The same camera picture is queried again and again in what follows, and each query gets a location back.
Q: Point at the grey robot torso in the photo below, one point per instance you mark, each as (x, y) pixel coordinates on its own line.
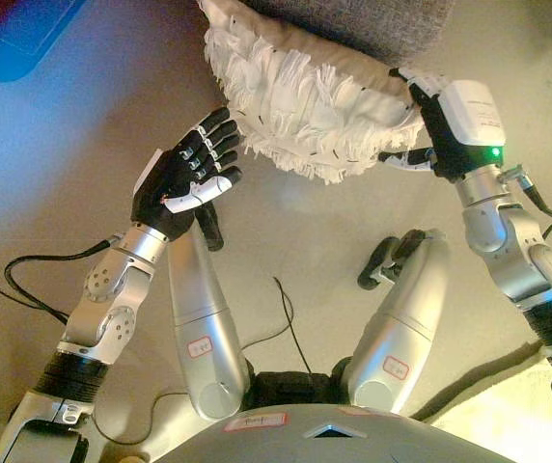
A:
(353, 443)

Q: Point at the white fringed pillow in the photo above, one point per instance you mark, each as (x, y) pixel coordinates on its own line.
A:
(305, 101)

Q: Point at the grey fabric armchair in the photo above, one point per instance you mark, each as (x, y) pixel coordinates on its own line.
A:
(377, 24)

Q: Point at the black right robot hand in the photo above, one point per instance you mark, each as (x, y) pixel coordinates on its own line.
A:
(469, 116)

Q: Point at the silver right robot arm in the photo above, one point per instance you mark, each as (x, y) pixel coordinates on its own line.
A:
(512, 246)

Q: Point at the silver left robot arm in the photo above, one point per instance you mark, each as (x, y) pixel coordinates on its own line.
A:
(107, 304)

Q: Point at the silver left robot leg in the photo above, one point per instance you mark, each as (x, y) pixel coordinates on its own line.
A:
(199, 313)

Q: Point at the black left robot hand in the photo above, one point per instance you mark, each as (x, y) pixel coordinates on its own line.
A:
(170, 193)

